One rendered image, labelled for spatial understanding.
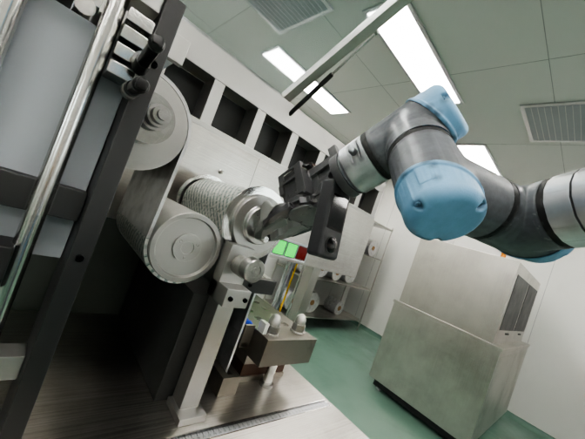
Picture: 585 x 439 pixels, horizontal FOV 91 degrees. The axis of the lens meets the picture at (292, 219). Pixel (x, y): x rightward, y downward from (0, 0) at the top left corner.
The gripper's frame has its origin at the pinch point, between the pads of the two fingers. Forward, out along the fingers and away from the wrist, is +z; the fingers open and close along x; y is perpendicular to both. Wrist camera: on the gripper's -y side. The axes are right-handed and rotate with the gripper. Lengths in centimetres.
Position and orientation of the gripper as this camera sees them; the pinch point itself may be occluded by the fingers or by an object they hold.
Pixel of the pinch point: (264, 239)
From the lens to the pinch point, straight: 53.3
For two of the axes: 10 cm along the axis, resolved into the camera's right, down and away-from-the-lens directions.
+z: -7.1, 4.4, 5.5
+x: -6.9, -2.7, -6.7
